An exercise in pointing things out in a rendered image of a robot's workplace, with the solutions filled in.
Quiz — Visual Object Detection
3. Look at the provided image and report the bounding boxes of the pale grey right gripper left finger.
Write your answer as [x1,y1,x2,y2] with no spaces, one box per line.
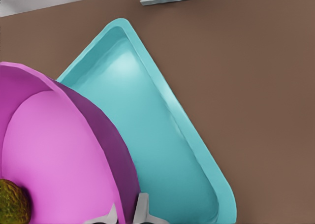
[85,203,119,224]

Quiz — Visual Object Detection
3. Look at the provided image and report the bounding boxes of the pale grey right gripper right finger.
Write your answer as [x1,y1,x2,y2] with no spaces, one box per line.
[133,192,168,224]

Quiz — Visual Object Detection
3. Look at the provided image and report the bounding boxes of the pink round plate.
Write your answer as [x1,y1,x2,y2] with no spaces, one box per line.
[0,61,142,224]

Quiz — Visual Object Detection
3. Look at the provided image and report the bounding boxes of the orange fruit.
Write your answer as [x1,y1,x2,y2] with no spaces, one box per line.
[0,178,32,224]

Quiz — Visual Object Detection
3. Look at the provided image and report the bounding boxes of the teal rectangular tray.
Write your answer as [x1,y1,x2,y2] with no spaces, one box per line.
[57,18,238,224]

